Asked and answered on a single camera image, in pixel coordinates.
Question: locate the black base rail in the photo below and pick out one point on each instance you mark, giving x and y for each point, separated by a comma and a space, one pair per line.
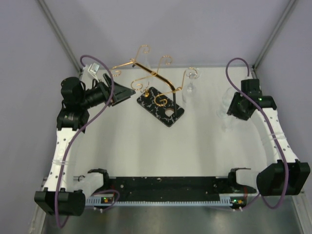
171, 189

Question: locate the gold wire glass rack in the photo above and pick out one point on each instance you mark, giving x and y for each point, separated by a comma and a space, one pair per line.
145, 49

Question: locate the clear glass on right hook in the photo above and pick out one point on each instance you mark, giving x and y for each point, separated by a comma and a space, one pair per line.
189, 90

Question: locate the fluted clear champagne glass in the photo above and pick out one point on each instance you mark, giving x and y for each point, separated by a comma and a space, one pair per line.
227, 120

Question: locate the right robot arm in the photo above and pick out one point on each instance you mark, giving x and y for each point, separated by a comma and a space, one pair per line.
282, 165

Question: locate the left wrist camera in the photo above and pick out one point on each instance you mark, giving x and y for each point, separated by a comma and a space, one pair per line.
92, 70

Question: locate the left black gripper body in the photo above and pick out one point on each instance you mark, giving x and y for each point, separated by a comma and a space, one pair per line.
95, 96

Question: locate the black marble rack base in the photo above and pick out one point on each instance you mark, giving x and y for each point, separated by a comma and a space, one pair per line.
166, 110

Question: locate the round clear wine glass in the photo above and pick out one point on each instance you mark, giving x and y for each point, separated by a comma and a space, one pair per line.
222, 111

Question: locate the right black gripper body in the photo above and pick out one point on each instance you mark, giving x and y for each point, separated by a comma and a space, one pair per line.
236, 108

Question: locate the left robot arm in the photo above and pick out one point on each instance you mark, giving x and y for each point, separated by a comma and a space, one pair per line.
61, 195

